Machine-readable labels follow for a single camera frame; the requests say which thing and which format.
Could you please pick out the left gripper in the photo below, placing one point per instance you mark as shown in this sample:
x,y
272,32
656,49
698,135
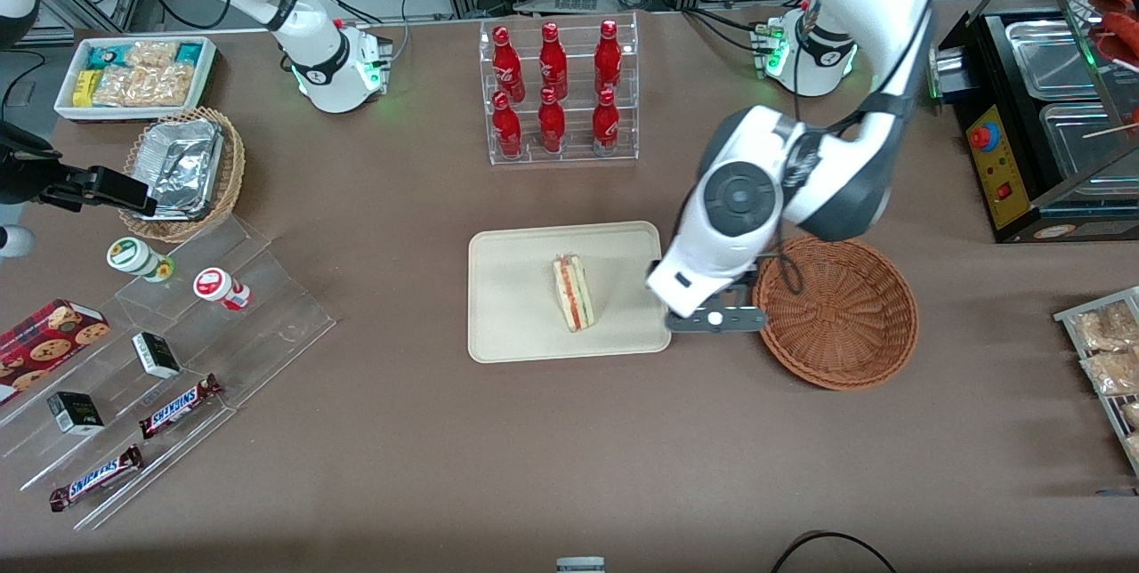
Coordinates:
x,y
653,265

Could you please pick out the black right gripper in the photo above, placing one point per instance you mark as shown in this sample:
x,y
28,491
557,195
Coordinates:
x,y
28,171

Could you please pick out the triangular sandwich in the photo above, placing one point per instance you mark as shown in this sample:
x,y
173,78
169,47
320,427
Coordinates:
x,y
574,293

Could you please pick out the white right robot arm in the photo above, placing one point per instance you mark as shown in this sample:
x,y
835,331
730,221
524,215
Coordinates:
x,y
311,57

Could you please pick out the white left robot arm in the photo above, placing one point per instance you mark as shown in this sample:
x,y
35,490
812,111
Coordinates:
x,y
836,181

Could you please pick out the light wicker basket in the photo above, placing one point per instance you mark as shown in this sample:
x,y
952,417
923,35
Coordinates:
x,y
227,181

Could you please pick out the brown round wicker basket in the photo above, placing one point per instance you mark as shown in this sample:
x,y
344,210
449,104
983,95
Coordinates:
x,y
845,324

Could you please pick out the cream plastic tray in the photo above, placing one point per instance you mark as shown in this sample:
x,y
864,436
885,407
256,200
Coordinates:
x,y
516,306

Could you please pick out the silver foil trays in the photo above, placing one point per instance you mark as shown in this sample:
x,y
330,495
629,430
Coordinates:
x,y
182,164

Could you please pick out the green lid yogurt cup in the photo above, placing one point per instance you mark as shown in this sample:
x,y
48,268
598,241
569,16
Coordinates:
x,y
133,257

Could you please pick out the white snack tub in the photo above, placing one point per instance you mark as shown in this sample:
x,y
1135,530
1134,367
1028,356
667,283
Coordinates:
x,y
67,106

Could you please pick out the clear rice cracker packet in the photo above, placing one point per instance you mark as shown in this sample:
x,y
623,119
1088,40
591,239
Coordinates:
x,y
142,85
151,52

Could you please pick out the yellow snack packet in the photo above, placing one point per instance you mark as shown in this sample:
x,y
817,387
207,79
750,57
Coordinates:
x,y
84,85

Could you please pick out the teal snack packet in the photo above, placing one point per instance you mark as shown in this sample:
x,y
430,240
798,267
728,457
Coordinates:
x,y
188,52
102,55

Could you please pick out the red lid yogurt cup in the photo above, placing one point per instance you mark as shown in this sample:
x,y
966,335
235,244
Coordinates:
x,y
218,286

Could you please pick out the small black box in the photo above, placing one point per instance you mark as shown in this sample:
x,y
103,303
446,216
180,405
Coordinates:
x,y
76,413
156,355

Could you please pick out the red cookie box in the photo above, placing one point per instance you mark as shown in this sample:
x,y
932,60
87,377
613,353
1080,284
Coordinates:
x,y
44,346

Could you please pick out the clear acrylic bottle rack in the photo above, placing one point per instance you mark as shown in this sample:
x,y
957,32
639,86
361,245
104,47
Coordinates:
x,y
578,150

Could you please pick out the red cola bottle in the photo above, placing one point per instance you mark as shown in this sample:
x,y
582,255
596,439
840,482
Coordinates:
x,y
605,121
507,124
505,57
608,52
552,124
553,57

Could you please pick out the clear acrylic stepped display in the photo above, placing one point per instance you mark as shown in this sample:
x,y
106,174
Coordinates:
x,y
267,324

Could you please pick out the snickers chocolate bar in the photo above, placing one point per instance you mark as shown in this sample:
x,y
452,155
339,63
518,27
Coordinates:
x,y
178,406
96,477

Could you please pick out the small grey device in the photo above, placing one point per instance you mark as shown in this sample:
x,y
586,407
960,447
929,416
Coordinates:
x,y
580,565

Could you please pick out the silver metal box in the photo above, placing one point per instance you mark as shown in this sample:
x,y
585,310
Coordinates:
x,y
948,75

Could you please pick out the black food warmer yellow panel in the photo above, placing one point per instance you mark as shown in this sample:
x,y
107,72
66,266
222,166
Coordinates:
x,y
1001,164

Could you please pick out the steel warmer pan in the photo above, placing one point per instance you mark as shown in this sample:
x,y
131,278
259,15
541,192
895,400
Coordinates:
x,y
1086,146
1054,61

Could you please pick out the clear fried snack packet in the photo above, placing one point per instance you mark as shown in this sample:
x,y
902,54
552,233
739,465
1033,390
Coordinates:
x,y
1112,373
1108,328

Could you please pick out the wooden skewer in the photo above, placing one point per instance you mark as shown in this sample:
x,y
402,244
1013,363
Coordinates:
x,y
1112,131

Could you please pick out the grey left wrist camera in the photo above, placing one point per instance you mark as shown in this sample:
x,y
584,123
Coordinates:
x,y
730,320

